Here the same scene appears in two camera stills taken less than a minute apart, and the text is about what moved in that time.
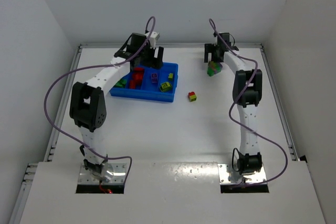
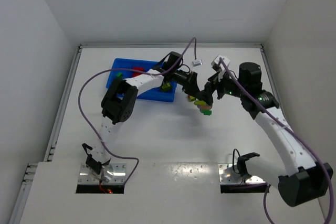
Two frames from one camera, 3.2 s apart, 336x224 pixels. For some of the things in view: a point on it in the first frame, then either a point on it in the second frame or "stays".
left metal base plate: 106,173 stays
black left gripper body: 148,57 -> 191,81
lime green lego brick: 165,86 stays
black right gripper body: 213,51 -> 212,85
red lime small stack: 192,96 stays
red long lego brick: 137,75 stays
